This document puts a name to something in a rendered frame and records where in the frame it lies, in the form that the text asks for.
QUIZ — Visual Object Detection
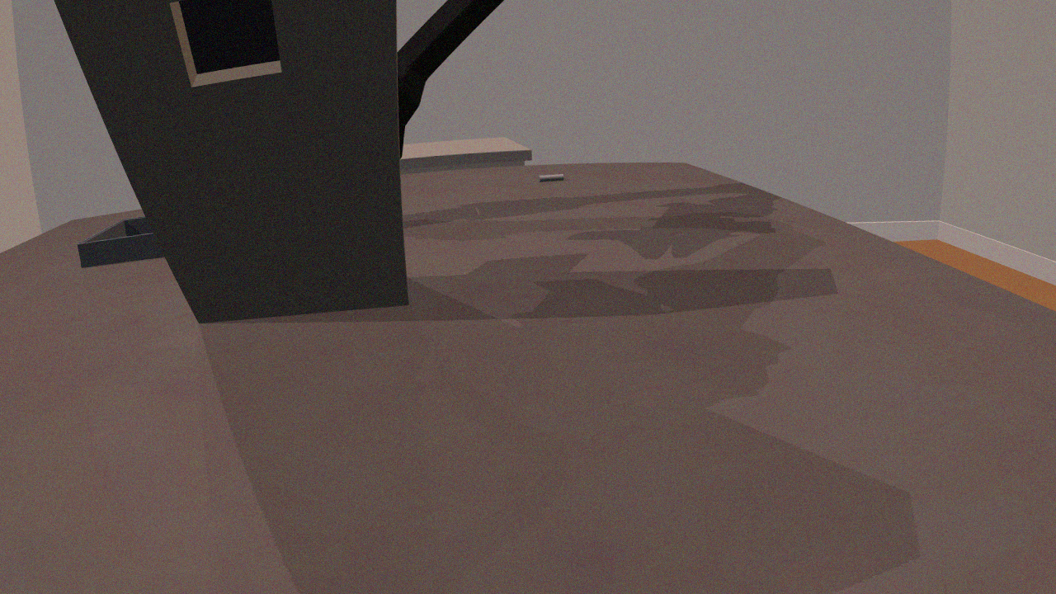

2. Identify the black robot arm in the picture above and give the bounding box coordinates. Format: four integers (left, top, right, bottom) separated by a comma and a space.
397, 0, 504, 157

